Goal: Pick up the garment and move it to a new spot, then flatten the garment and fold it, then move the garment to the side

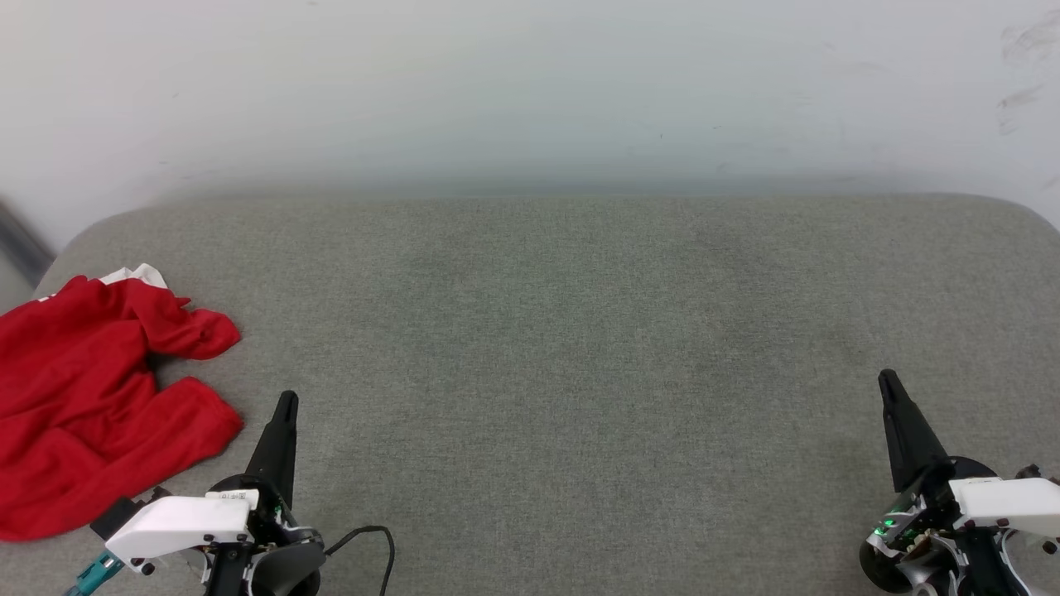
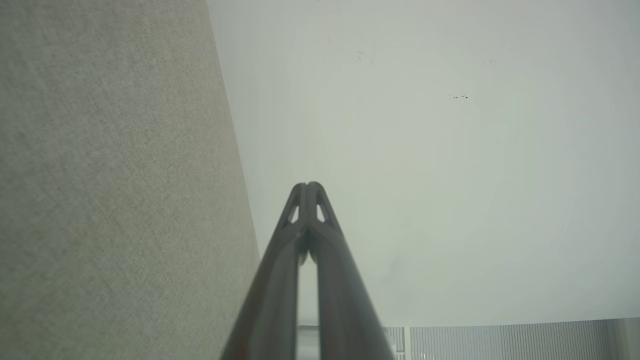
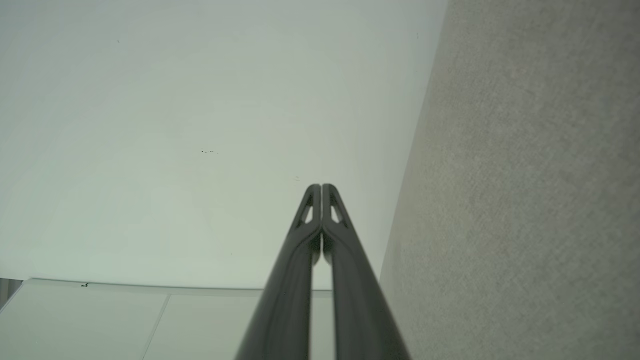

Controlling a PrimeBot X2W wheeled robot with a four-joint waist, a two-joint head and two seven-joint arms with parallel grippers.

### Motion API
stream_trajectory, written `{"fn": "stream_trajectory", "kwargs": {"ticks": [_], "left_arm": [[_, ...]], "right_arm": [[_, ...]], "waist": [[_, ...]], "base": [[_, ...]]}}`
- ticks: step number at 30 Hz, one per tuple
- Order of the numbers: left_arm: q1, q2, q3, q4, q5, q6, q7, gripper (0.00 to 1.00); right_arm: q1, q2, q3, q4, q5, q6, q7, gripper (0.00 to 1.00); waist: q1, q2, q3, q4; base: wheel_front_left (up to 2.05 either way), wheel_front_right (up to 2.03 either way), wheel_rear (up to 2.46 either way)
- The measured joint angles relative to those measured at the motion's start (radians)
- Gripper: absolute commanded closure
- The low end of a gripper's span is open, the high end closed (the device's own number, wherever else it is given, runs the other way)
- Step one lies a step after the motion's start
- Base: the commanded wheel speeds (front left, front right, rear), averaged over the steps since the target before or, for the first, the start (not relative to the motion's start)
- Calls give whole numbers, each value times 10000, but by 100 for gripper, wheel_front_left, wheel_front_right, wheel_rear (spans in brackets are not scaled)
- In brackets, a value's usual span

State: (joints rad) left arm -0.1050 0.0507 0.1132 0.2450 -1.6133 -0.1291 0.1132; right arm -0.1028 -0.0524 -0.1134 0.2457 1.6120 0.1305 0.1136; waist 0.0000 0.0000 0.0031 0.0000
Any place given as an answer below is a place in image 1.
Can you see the grey fabric sofa cushion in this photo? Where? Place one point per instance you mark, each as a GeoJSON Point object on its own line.
{"type": "Point", "coordinates": [580, 372]}

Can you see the red and white shirt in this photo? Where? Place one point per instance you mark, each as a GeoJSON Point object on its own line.
{"type": "Point", "coordinates": [74, 397]}

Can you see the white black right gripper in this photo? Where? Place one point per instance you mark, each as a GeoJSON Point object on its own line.
{"type": "Point", "coordinates": [1006, 501]}

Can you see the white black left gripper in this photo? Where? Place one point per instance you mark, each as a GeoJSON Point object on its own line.
{"type": "Point", "coordinates": [178, 521]}

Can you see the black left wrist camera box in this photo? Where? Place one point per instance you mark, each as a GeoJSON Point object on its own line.
{"type": "Point", "coordinates": [116, 515]}

